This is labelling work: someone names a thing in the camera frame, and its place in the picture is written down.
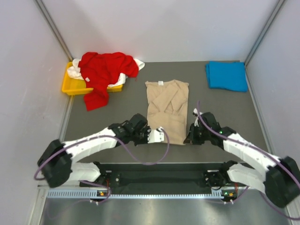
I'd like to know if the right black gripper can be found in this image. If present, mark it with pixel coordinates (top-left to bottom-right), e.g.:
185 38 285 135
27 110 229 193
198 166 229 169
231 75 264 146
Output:
184 123 210 145

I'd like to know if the beige t shirt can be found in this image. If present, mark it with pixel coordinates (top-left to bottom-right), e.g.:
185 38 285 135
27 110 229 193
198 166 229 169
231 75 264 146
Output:
145 80 189 145

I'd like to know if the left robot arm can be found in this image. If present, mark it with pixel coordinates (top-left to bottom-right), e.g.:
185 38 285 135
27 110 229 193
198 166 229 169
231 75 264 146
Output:
37 113 155 188

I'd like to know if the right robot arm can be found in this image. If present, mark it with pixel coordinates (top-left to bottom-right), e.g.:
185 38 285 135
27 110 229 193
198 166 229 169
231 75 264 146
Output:
184 110 300 208

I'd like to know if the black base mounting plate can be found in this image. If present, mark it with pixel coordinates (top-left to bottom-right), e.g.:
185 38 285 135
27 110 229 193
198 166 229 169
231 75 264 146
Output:
94 170 232 188

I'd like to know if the folded blue t shirt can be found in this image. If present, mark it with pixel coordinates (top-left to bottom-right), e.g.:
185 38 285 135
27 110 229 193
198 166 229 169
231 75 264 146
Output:
205 61 248 92

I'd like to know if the red t shirt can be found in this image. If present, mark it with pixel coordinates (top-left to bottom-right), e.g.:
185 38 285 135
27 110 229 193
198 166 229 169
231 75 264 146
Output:
78 52 139 111

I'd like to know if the yellow plastic bin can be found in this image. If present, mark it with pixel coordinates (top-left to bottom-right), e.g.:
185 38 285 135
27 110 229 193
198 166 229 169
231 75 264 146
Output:
61 62 123 96

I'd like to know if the white t shirt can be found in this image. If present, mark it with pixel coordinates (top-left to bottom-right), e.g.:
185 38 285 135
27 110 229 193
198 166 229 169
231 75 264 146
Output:
67 59 145 88

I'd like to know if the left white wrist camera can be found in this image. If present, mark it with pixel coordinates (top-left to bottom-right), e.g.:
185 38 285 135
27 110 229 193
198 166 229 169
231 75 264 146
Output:
147 127 165 143

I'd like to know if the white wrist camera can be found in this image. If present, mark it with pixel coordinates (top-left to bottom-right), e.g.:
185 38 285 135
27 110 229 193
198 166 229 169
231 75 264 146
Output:
147 127 165 143
193 108 199 127

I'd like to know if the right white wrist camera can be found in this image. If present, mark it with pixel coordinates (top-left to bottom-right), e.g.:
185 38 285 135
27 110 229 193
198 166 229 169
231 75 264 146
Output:
193 108 199 127

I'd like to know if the grey slotted cable duct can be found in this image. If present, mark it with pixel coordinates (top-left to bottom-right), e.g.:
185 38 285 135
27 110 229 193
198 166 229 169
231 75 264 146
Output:
47 189 237 199

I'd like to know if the aluminium frame rail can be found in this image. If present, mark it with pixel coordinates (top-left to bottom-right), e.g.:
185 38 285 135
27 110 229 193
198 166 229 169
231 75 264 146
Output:
37 170 293 189

